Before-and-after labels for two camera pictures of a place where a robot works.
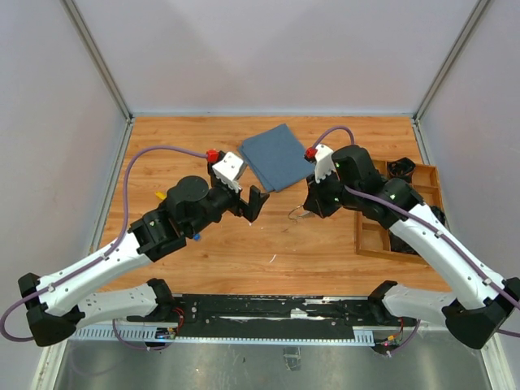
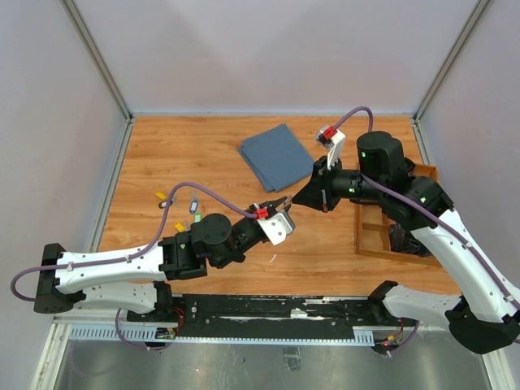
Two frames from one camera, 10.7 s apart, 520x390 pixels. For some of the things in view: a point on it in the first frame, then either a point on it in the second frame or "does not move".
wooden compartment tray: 373,240 does not move
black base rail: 272,316 does not move
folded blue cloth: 275,158 does not move
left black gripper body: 223,199 to 247,231
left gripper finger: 256,199 to 274,203
